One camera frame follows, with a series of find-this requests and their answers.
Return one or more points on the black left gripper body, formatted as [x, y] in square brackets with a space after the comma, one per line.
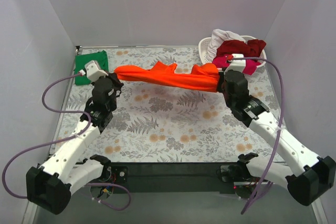
[114, 80]

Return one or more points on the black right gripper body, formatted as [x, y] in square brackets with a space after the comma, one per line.
[220, 81]

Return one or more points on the orange t-shirt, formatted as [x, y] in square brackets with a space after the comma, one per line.
[201, 78]

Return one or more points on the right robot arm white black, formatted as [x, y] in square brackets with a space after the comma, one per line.
[306, 175]

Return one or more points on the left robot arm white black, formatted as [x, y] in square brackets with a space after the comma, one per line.
[52, 184]

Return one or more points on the magenta pink t-shirt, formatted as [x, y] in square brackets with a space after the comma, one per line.
[221, 63]

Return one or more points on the folded green t-shirt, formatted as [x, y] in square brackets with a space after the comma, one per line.
[81, 60]

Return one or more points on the dark red t-shirt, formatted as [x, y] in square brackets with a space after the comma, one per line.
[251, 48]

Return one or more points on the white t-shirt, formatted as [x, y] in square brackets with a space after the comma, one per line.
[217, 38]

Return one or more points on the white plastic laundry basket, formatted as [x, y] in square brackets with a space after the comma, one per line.
[202, 50]

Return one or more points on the floral patterned table mat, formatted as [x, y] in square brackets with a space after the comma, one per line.
[155, 123]

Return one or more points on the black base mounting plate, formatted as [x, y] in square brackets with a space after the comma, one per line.
[177, 177]

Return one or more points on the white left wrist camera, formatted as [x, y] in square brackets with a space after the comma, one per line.
[93, 71]

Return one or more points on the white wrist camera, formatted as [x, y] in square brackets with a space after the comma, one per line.
[237, 62]
[93, 71]

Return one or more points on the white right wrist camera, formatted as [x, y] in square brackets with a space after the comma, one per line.
[237, 62]

